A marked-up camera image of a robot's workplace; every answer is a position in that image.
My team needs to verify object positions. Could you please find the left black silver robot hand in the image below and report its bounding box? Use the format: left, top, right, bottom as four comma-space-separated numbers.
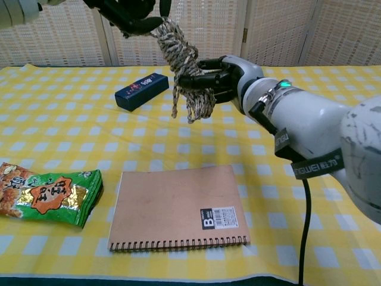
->
83, 0, 172, 38

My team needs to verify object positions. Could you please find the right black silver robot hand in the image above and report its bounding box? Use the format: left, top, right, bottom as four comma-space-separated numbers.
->
178, 55, 264, 116

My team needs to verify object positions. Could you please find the speckled white black rope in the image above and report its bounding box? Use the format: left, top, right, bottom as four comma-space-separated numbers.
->
150, 16, 217, 125

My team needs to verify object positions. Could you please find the kraft spiral notebook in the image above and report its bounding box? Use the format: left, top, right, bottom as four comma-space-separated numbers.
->
107, 164, 251, 253

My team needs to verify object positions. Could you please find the woven bamboo folding screen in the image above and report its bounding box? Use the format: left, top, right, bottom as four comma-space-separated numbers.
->
0, 0, 381, 68

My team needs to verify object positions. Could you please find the dark blue rectangular box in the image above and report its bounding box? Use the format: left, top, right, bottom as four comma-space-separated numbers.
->
114, 73, 170, 113

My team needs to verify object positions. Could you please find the yellow white checkered tablecloth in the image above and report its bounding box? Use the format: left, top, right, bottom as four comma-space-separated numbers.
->
0, 64, 381, 284

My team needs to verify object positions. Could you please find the green snack bag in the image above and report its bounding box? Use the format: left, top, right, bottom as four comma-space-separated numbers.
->
0, 162, 104, 229

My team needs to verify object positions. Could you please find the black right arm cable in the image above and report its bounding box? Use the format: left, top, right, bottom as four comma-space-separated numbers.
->
249, 100, 313, 286

